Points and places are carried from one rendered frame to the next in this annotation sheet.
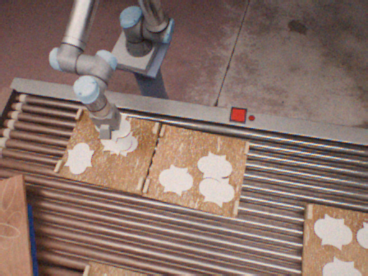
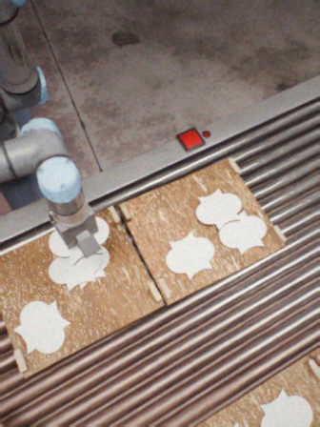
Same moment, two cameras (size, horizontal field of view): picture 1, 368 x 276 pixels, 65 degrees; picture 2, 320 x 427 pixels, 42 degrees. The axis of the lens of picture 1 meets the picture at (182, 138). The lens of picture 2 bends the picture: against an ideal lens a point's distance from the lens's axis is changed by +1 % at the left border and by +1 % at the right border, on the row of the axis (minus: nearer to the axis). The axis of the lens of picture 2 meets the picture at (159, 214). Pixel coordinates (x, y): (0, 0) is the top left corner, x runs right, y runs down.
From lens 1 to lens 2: 50 cm
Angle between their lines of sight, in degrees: 22
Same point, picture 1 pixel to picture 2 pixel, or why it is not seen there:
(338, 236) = not seen: outside the picture
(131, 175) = (132, 292)
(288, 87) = (167, 108)
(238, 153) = (228, 177)
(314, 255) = not seen: outside the picture
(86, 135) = (23, 291)
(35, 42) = not seen: outside the picture
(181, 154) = (170, 223)
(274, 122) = (232, 124)
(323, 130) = (282, 101)
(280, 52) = (128, 74)
